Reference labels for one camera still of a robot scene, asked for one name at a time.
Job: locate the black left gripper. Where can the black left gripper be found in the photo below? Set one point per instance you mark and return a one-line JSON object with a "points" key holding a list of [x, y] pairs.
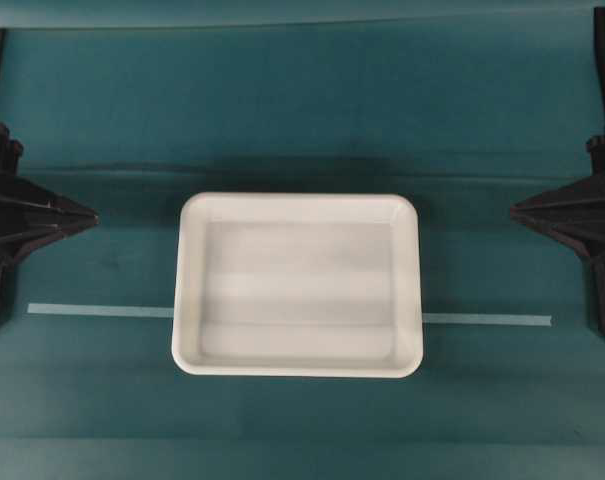
{"points": [[29, 194]]}

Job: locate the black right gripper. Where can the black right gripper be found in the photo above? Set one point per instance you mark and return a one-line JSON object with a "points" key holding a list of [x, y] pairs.
{"points": [[583, 199]]}

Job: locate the white rectangular plastic tray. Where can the white rectangular plastic tray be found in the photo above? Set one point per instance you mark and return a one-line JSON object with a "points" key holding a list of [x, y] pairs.
{"points": [[310, 285]]}

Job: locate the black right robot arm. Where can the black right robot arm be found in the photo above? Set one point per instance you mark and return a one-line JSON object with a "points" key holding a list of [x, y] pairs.
{"points": [[599, 50]]}

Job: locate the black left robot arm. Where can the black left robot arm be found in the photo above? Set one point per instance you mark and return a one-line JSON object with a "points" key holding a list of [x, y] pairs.
{"points": [[31, 217]]}

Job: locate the light green tape strip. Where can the light green tape strip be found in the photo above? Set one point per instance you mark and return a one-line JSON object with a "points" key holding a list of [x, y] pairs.
{"points": [[162, 312]]}

